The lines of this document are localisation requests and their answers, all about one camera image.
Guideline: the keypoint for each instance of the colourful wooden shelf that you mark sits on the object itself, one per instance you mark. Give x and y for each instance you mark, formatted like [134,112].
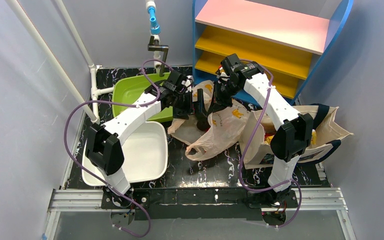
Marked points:
[290,44]

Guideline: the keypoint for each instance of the white pipe faucet stand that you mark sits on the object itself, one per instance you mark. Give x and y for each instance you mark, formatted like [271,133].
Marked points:
[160,51]

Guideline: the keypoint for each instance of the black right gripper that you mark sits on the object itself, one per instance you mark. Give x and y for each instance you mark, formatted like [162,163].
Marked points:
[220,98]

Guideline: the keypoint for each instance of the banana print plastic bag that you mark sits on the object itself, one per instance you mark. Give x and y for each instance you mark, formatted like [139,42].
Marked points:
[225,129]

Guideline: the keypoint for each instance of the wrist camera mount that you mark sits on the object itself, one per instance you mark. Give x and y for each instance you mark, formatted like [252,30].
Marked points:
[189,83]
[220,73]

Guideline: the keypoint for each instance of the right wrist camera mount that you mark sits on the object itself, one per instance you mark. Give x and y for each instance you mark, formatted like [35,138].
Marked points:
[220,73]

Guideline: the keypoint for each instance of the white plastic basin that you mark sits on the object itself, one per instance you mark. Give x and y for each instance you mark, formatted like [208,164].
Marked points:
[145,154]

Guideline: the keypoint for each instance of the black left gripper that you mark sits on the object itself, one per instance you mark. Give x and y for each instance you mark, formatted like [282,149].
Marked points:
[185,103]

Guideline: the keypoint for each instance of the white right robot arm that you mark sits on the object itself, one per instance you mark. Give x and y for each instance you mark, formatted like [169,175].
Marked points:
[293,130]

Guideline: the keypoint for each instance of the aluminium frame rail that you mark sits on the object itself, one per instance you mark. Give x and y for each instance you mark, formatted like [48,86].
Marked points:
[69,200]

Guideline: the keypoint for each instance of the yellow snack packet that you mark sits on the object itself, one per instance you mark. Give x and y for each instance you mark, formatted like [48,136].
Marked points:
[268,137]

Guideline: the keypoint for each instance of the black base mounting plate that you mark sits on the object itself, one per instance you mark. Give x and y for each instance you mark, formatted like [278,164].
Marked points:
[198,203]

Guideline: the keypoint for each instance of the beige canvas tote bag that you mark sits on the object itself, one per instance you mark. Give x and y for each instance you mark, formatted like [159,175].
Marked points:
[328,137]

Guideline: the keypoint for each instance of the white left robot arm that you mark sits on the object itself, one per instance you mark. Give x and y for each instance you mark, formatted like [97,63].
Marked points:
[104,144]

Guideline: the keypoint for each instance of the dark toy avocado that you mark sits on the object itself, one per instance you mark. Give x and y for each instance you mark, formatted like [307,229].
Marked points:
[202,123]

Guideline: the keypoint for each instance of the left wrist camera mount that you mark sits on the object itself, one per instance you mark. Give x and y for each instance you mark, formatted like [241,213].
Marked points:
[189,83]

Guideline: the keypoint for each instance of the white diagonal pole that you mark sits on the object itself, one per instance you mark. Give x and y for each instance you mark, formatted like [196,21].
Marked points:
[21,14]

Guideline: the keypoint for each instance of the green plastic basin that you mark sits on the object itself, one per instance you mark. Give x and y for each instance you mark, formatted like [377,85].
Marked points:
[128,90]

